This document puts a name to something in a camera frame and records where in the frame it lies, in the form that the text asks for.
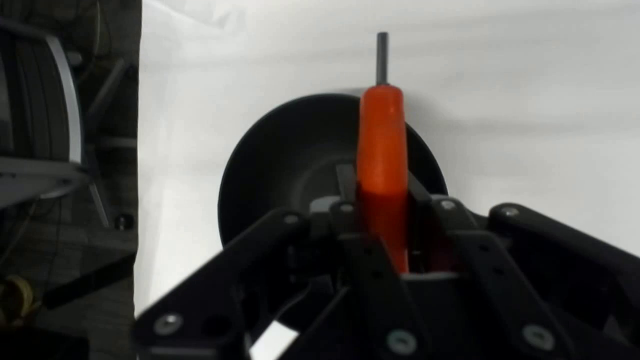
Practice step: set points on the white table cover sheet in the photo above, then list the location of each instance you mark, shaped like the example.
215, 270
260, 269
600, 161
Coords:
521, 101

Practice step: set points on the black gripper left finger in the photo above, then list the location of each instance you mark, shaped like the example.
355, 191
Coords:
227, 301

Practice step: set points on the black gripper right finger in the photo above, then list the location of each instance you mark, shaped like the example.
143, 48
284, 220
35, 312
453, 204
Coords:
532, 280

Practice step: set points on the black bowl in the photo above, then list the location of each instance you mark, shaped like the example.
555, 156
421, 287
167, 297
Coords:
293, 161

